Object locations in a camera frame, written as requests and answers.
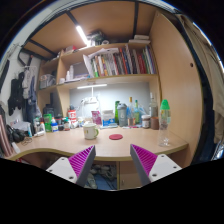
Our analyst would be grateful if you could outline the green glass bottle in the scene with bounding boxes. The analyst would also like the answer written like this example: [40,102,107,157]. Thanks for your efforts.
[134,100,140,124]

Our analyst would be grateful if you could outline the blue white tissue box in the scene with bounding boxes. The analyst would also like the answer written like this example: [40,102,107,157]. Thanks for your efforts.
[102,110,115,126]

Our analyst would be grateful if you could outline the wooden desk shelf unit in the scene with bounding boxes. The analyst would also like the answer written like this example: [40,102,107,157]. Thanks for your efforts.
[6,1,198,191]

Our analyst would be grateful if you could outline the pink snack bag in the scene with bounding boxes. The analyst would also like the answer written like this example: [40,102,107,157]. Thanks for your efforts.
[92,111,102,125]

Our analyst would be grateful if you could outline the row of books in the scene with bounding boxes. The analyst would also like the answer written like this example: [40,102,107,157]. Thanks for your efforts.
[83,44,157,77]

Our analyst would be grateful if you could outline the hanging dark clothes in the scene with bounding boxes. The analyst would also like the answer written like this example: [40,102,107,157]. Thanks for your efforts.
[8,72,25,115]

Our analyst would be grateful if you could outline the clear bottle green cap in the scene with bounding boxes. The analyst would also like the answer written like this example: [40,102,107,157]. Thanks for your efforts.
[158,99,171,146]

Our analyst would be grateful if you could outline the white led light bar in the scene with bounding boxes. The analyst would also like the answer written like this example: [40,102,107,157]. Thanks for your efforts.
[77,84,107,90]

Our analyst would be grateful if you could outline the white power strip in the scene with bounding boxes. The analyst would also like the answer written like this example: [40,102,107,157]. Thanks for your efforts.
[84,97,98,104]

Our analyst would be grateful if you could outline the green container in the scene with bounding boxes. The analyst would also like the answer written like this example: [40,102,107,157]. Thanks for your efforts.
[43,114,52,132]

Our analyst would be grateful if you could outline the grey shaker bottle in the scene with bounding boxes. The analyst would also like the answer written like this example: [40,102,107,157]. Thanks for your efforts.
[117,103,127,127]

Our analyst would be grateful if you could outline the brown jar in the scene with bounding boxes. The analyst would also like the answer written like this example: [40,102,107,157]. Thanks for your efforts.
[151,117,159,130]

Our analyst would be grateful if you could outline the red round coaster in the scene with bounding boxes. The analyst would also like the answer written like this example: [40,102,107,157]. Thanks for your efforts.
[109,134,123,140]

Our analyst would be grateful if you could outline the clear glass bottle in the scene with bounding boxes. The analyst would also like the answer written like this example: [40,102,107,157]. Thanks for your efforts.
[149,93,158,117]

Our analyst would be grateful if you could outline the white lidded jar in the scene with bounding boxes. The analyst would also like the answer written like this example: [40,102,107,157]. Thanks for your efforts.
[141,115,151,129]

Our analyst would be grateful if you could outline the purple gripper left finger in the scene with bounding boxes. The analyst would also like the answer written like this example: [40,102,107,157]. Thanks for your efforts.
[47,146,96,187]

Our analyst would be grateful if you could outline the white mug green handle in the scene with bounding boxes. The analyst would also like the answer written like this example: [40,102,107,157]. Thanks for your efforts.
[83,123,99,140]

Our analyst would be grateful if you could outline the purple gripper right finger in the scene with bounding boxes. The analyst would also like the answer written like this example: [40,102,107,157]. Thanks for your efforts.
[130,144,181,186]

